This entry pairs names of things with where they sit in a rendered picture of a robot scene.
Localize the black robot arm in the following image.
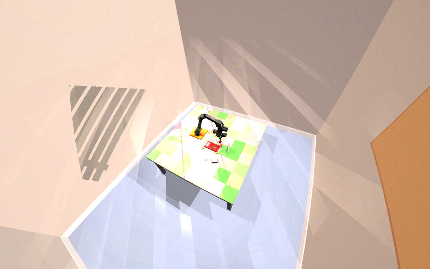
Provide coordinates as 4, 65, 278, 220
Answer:
194, 114, 228, 137

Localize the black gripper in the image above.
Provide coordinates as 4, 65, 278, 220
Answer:
213, 129, 227, 138

